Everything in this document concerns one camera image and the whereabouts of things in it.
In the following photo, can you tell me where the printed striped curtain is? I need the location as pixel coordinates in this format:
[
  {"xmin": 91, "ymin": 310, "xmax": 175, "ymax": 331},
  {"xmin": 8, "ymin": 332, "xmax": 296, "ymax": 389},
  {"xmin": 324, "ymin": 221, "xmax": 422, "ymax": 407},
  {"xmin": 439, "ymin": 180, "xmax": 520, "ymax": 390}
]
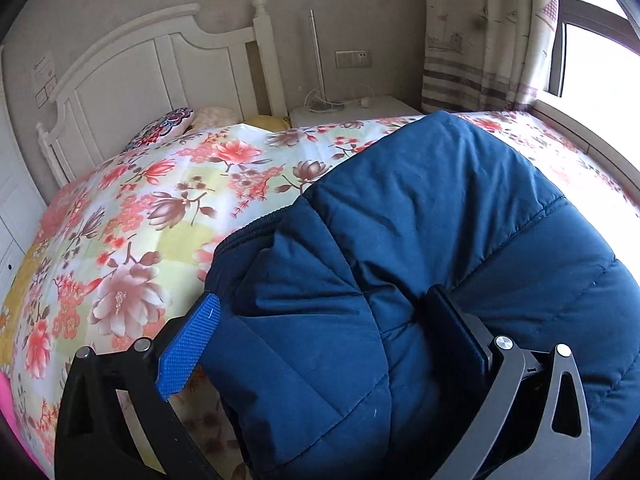
[{"xmin": 422, "ymin": 0, "xmax": 561, "ymax": 116}]

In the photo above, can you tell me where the white cable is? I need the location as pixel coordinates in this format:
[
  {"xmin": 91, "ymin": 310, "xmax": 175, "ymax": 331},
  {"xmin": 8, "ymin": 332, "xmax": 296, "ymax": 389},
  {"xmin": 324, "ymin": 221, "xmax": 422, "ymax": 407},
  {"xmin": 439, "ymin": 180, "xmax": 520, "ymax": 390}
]
[{"xmin": 305, "ymin": 87, "xmax": 375, "ymax": 113}]

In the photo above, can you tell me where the white nightstand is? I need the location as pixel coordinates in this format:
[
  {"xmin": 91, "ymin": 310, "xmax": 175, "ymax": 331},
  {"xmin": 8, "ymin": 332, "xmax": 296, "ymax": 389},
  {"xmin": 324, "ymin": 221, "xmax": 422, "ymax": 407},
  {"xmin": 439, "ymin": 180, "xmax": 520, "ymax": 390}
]
[{"xmin": 289, "ymin": 95, "xmax": 426, "ymax": 128}]

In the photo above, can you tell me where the white wooden bed headboard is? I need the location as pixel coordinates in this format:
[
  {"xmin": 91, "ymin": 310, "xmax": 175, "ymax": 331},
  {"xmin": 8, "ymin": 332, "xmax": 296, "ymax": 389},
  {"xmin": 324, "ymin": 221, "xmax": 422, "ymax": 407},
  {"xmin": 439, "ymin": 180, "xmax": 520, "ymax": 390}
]
[{"xmin": 35, "ymin": 0, "xmax": 288, "ymax": 186}]

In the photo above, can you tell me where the wall socket panel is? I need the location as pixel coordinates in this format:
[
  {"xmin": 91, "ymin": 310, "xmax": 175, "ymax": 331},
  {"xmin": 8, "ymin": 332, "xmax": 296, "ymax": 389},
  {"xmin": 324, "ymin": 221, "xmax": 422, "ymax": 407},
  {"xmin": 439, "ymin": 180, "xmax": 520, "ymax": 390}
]
[{"xmin": 335, "ymin": 50, "xmax": 373, "ymax": 69}]

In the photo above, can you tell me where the white pole lamp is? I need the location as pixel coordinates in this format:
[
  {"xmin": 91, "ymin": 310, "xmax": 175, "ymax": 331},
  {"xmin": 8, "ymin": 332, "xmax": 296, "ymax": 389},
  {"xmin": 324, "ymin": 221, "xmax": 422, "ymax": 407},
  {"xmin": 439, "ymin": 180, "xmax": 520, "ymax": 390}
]
[{"xmin": 309, "ymin": 9, "xmax": 326, "ymax": 111}]

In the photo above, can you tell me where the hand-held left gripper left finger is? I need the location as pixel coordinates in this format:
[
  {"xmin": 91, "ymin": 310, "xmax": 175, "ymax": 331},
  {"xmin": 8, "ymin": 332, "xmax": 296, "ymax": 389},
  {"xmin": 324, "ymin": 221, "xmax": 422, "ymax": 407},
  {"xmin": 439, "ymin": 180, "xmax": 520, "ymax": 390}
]
[{"xmin": 54, "ymin": 291, "xmax": 223, "ymax": 480}]

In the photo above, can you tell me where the yellow pillow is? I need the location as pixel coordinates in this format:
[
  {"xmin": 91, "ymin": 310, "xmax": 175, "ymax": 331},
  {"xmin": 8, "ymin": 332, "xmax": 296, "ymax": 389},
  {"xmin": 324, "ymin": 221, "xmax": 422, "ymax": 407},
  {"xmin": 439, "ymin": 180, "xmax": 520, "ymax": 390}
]
[{"xmin": 245, "ymin": 115, "xmax": 291, "ymax": 131}]

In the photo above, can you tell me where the floral bed quilt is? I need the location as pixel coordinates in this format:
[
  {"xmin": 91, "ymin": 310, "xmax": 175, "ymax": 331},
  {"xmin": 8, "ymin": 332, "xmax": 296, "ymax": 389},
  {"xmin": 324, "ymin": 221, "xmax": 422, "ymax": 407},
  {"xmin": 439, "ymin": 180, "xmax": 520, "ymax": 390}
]
[{"xmin": 0, "ymin": 110, "xmax": 640, "ymax": 480}]

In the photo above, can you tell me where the white wardrobe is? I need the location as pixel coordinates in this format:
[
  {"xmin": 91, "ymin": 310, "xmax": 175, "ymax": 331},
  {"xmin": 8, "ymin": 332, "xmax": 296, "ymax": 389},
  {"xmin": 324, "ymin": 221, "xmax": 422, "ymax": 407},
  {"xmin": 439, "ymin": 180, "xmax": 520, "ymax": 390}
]
[{"xmin": 0, "ymin": 45, "xmax": 48, "ymax": 286}]

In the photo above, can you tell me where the patterned round pillow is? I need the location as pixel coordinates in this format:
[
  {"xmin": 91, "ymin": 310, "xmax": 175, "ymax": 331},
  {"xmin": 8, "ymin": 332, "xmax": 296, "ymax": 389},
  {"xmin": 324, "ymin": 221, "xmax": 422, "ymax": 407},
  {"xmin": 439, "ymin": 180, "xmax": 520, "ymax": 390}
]
[{"xmin": 122, "ymin": 106, "xmax": 196, "ymax": 152}]

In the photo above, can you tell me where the beige pillow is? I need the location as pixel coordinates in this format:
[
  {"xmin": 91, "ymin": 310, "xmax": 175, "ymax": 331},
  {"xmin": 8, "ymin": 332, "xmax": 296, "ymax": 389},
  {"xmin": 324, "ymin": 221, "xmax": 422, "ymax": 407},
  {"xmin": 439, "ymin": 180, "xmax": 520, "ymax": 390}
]
[{"xmin": 192, "ymin": 106, "xmax": 236, "ymax": 132}]

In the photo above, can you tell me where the blue padded jacket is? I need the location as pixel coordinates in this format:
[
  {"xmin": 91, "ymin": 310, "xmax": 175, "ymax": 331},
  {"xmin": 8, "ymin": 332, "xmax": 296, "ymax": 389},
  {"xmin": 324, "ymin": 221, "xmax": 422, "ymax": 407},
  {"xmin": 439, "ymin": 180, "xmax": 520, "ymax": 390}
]
[{"xmin": 205, "ymin": 110, "xmax": 640, "ymax": 480}]

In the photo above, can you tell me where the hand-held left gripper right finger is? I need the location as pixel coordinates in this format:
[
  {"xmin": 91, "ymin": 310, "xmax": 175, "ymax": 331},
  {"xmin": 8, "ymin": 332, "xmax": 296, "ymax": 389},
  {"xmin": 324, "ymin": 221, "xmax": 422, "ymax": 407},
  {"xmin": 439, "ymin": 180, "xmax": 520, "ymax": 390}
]
[{"xmin": 424, "ymin": 284, "xmax": 593, "ymax": 480}]

